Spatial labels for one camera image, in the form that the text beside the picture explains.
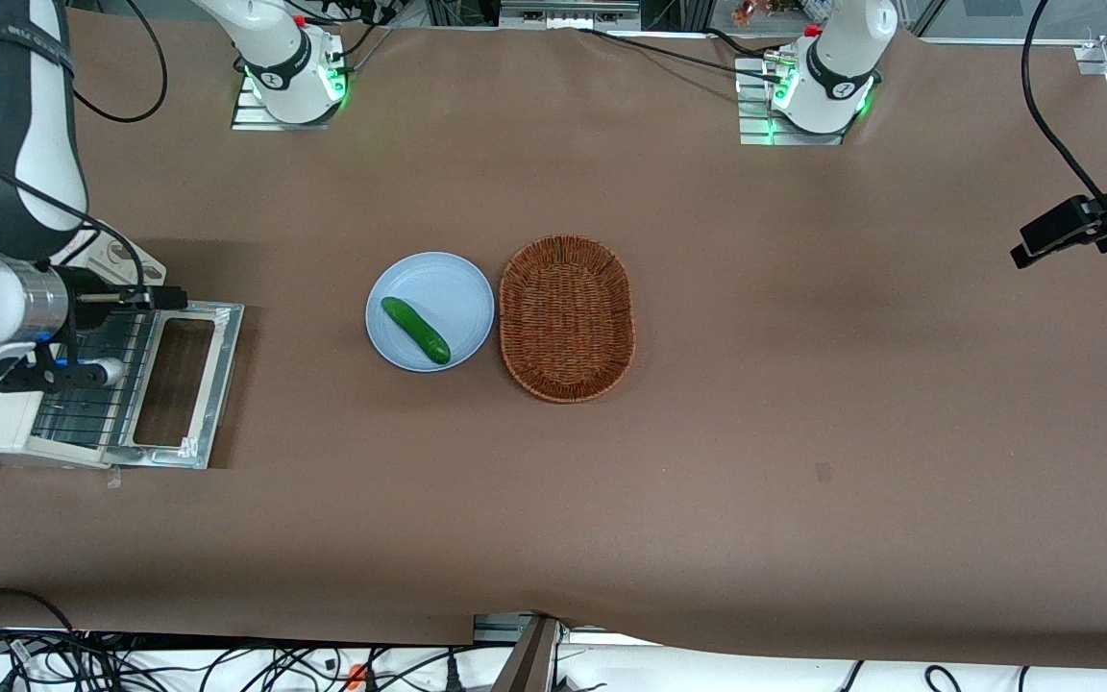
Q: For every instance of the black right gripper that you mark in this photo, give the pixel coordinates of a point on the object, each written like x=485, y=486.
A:
x=90, y=291

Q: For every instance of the oven door with glass window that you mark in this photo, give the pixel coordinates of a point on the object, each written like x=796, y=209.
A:
x=227, y=384

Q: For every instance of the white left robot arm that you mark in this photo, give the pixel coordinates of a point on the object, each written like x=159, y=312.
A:
x=842, y=58

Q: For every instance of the round white oven knob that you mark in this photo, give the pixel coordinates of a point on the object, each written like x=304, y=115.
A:
x=117, y=255
x=152, y=272

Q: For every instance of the clear tape piece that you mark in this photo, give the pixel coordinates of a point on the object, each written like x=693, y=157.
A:
x=115, y=477

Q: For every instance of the green cucumber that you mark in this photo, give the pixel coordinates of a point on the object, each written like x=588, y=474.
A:
x=415, y=330

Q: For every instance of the light blue round plate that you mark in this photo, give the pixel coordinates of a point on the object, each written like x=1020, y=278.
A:
x=448, y=288

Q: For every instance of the brown table cover sheet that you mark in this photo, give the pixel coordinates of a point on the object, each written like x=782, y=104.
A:
x=803, y=432

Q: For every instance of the brown woven wicker basket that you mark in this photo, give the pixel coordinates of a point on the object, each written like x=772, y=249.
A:
x=567, y=317

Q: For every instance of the grey control box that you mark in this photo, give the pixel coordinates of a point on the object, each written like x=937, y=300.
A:
x=563, y=13

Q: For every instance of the aluminium right arm base plate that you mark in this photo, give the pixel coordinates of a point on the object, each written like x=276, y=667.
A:
x=251, y=117

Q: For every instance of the aluminium left arm base plate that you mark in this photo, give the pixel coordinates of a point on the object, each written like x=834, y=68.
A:
x=755, y=130

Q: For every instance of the dark frame post with bracket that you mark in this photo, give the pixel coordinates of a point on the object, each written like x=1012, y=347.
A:
x=529, y=663

